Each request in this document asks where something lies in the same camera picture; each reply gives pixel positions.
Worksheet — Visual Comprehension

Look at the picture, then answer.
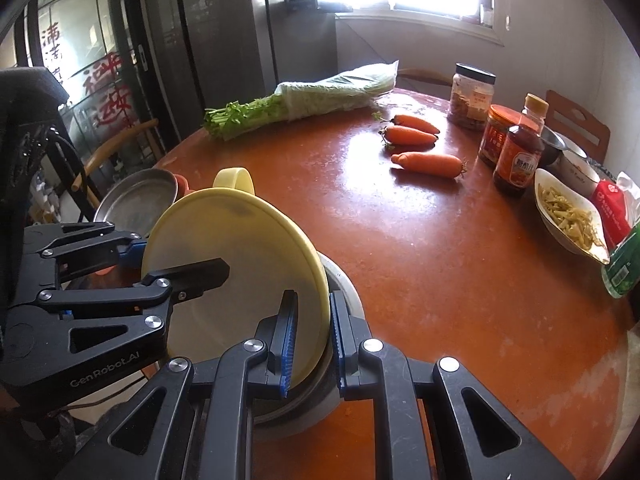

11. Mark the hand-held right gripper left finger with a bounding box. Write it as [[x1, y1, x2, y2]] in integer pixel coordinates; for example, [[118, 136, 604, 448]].
[[55, 289, 301, 480]]

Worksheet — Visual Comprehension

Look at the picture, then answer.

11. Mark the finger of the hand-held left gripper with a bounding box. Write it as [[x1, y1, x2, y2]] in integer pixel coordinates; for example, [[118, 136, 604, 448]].
[[22, 221, 149, 273], [37, 258, 231, 321]]

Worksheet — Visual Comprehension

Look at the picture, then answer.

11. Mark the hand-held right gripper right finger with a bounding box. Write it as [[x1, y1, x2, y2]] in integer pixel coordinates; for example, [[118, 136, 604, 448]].
[[328, 291, 576, 480]]

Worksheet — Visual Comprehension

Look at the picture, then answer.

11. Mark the round metal plate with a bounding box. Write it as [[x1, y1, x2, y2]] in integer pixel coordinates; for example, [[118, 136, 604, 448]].
[[93, 167, 180, 238]]

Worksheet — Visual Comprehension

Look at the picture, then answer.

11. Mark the large round steel bowl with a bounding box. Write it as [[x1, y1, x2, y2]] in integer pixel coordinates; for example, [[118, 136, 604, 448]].
[[252, 252, 367, 433]]

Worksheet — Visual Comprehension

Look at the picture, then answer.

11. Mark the yellow plastic bowl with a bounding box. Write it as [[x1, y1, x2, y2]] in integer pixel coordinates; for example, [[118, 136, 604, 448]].
[[141, 166, 332, 393]]

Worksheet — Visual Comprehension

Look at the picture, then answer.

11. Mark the curved wooden armchair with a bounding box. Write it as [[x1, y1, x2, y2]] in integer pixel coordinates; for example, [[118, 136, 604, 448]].
[[70, 119, 161, 211]]

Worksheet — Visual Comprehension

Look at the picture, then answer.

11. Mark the glass door with red lettering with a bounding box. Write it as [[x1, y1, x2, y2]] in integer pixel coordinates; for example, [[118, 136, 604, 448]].
[[15, 0, 166, 221]]

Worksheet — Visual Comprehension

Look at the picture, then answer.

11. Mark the celery in plastic bag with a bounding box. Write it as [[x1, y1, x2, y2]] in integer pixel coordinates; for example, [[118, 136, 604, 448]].
[[202, 60, 401, 142]]

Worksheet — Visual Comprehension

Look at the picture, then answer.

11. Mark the grey refrigerator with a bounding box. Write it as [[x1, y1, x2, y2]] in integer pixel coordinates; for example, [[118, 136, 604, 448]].
[[140, 0, 338, 146]]

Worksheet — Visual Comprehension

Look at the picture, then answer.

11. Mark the dark sauce bottle orange label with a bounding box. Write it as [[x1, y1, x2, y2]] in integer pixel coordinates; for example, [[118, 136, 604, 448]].
[[493, 125, 546, 198]]

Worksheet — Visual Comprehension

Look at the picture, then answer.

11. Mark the red label sauce jar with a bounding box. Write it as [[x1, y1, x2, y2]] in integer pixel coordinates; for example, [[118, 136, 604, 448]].
[[478, 104, 523, 168]]

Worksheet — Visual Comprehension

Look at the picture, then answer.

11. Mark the white dish of food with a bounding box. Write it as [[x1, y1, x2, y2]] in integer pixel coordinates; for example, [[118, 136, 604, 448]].
[[534, 167, 612, 266]]

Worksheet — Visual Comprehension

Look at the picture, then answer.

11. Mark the clear jar with dark lid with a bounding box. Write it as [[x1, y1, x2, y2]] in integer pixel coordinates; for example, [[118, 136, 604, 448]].
[[447, 63, 497, 132]]

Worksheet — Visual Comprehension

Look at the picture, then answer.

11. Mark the small steel bowl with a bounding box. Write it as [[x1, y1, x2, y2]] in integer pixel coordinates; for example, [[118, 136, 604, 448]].
[[537, 125, 568, 167]]

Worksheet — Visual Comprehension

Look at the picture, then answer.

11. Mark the green plastic bottle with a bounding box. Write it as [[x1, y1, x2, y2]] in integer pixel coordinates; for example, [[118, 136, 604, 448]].
[[601, 225, 640, 298]]

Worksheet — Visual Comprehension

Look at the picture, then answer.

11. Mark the small white bowl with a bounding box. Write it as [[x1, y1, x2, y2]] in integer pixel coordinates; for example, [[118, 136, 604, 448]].
[[557, 147, 601, 196]]

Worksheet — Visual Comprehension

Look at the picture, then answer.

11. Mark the clear bottle with yellow cap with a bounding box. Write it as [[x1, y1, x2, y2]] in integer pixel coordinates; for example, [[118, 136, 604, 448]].
[[522, 93, 550, 136]]

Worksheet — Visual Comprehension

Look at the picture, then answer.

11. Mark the red snack packet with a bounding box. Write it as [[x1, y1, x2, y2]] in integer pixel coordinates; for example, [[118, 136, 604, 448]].
[[591, 172, 638, 251]]

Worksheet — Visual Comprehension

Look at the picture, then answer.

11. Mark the brown wooden chair back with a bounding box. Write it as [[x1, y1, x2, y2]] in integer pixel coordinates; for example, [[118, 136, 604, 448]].
[[544, 90, 612, 166]]

